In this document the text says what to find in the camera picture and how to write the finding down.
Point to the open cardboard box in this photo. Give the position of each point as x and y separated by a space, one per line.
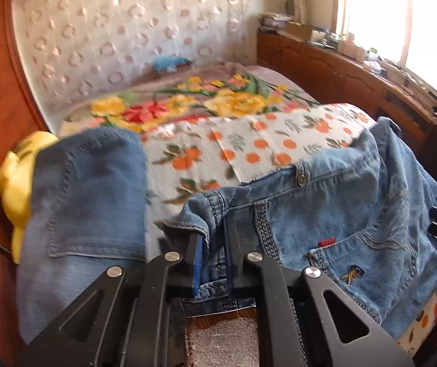
298 31

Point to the long wooden cabinet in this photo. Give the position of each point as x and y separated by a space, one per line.
317 65

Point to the window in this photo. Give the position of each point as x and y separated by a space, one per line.
394 19

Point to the orange print bed sheet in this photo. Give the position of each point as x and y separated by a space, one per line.
260 141

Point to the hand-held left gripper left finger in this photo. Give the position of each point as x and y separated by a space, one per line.
199 265

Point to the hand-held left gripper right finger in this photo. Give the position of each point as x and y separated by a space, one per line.
237 263

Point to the embroidered blue denim pants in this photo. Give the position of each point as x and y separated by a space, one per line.
337 198

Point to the floral blanket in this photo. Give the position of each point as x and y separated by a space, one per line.
233 103

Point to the yellow plush toy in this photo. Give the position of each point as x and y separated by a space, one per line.
15 183

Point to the white plastic jug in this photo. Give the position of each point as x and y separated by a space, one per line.
349 46

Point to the pile of papers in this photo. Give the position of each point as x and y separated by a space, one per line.
273 23

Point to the circle pattern sheer curtain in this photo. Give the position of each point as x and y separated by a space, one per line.
107 38

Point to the plain blue denim pants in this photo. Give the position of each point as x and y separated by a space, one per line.
88 198

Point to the woven hand fan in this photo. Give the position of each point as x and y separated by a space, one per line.
290 6

